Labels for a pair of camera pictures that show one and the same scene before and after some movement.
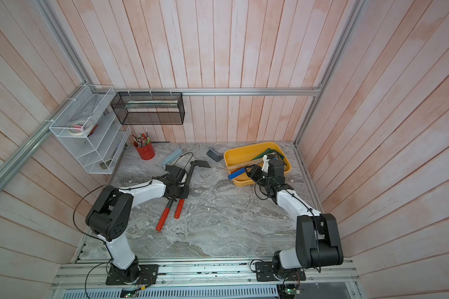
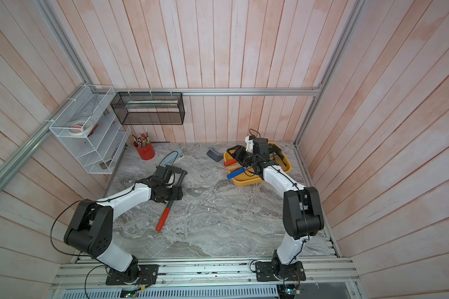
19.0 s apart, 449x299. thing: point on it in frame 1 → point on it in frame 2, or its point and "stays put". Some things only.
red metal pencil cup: (146, 152) stays put
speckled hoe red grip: (163, 219) stays put
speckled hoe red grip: (179, 208) → (229, 162)
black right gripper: (255, 172) → (239, 154)
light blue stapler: (172, 157) stays put
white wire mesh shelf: (88, 126) stays put
